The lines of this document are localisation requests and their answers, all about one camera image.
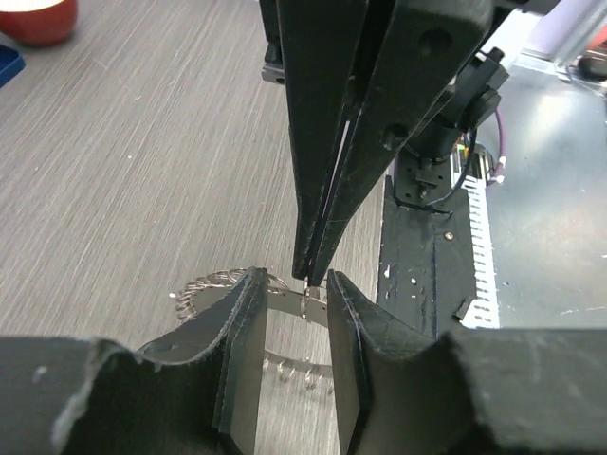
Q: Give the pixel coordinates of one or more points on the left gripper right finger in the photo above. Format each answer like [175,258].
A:
[471,391]

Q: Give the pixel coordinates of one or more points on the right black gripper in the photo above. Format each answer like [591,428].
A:
[311,48]

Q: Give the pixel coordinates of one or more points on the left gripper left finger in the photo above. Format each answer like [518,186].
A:
[194,390]

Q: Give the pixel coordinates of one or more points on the metal disc with keyrings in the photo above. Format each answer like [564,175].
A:
[202,291]

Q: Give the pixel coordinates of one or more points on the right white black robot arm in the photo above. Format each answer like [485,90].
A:
[363,79]

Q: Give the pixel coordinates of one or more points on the brown bowl white inside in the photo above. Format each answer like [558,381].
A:
[39,23]

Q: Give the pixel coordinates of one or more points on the dark blue tray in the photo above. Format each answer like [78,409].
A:
[11,64]

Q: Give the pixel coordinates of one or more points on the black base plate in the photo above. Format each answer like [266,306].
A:
[426,274]

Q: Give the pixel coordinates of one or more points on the slotted white cable duct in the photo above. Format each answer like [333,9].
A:
[483,312]

